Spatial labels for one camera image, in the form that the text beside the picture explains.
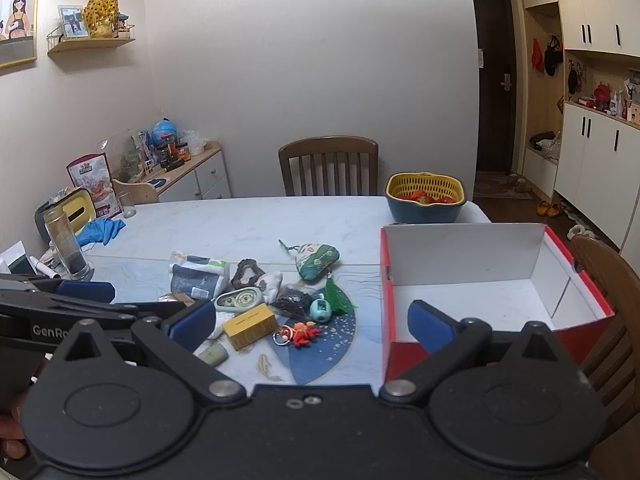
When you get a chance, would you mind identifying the clear plastic bag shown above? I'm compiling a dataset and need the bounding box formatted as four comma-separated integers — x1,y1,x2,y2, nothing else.
180,129,208,156

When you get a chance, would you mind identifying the white sideboard with wooden top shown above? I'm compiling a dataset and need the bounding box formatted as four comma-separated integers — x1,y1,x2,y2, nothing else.
155,141,233,203

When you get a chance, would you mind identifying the small yellow box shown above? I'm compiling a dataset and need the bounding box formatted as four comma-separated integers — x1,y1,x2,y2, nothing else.
222,303,278,351

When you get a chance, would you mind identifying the orange keychain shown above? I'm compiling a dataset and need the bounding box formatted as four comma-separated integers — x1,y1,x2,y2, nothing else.
274,322,323,348

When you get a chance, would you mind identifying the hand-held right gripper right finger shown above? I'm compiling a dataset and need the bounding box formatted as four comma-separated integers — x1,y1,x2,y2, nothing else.
380,299,583,403

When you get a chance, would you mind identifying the doormat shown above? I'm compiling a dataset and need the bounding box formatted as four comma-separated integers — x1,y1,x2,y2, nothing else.
472,172,534,200

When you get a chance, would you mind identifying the wall poster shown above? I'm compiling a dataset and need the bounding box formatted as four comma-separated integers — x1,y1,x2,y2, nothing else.
0,0,39,69

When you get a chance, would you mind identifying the pale green eraser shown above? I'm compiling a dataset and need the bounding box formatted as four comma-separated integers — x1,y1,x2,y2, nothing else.
197,342,228,366

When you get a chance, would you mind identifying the gold ornament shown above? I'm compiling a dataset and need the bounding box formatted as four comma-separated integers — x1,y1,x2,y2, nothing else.
84,0,120,38

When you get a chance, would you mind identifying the small photo frame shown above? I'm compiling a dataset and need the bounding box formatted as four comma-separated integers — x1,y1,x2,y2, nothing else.
58,5,90,40

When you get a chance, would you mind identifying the blue basin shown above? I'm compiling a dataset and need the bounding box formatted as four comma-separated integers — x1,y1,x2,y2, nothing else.
385,192,467,224

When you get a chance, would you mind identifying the round-backed wooden chair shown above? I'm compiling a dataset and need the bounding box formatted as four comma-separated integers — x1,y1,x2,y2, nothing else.
570,235,640,411

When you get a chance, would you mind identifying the red snack bag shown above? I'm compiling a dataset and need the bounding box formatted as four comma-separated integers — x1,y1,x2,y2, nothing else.
66,153,123,221

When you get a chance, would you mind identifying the dark entrance door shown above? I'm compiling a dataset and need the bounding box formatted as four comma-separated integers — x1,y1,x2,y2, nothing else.
470,0,516,176

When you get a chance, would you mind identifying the yellow strainer basket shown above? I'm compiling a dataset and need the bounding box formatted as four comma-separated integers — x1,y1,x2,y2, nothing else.
385,172,467,206

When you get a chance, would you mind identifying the white floor cabinet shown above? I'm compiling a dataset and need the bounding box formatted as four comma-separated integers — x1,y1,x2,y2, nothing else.
554,102,640,252

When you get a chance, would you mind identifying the white plush tooth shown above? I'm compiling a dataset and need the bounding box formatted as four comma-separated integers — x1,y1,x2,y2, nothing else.
255,271,284,305

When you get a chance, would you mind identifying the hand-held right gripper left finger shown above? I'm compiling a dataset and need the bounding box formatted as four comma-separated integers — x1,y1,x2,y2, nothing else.
50,299,248,403

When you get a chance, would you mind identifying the brown bead bracelet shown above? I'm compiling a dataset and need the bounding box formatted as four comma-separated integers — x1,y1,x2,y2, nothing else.
230,259,266,288

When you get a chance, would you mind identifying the black seed bag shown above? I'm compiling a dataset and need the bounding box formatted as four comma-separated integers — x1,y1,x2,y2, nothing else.
270,285,318,318

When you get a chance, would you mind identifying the person's left hand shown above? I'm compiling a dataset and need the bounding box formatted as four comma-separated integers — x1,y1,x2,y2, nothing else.
0,406,29,461

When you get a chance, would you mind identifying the black hanging bag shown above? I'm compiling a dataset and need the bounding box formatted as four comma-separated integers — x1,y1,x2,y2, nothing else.
544,35,564,77

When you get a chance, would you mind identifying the white blue tissue pack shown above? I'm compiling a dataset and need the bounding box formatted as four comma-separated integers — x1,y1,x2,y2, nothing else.
169,251,231,300

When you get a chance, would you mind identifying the green plush sachet with tassel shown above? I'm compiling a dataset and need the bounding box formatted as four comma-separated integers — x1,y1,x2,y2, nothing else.
279,240,357,316

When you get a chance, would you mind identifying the wooden wall shelf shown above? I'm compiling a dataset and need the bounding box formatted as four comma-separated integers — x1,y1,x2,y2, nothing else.
47,22,136,57

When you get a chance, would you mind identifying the red and white cardboard box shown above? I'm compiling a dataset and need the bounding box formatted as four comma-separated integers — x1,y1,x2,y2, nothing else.
380,222,616,382

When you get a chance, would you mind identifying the slatted wooden chair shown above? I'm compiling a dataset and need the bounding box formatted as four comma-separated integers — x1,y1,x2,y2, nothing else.
278,136,379,197

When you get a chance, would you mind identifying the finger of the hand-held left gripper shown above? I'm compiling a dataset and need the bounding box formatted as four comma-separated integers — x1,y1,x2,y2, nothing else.
50,295,187,321
30,280,117,304

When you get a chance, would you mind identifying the wooden high chair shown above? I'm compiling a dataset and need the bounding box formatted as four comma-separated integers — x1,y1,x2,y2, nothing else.
112,177,161,206

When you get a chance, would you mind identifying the blue globe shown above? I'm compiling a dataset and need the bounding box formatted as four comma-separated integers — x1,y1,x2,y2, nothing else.
151,119,178,145

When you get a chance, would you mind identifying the white wall cabinet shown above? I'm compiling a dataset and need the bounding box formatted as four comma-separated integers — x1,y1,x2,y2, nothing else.
517,0,640,57

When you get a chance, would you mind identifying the blue cloth glove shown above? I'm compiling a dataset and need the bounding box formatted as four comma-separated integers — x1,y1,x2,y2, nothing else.
76,219,127,246

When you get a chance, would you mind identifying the pile of strawberries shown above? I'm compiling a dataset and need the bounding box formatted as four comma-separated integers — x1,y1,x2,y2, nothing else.
395,189,457,205

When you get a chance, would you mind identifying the tall glass cup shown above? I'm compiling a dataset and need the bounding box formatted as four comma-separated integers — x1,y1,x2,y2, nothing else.
43,208,93,281

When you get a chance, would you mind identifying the green correction tape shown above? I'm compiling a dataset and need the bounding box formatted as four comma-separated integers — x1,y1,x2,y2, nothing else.
212,287,264,313

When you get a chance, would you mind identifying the white green box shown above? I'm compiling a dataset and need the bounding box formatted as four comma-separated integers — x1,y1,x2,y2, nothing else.
0,241,35,276

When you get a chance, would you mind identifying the tissue box with yellow lid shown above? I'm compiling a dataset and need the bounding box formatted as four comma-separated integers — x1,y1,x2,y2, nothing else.
35,187,96,241

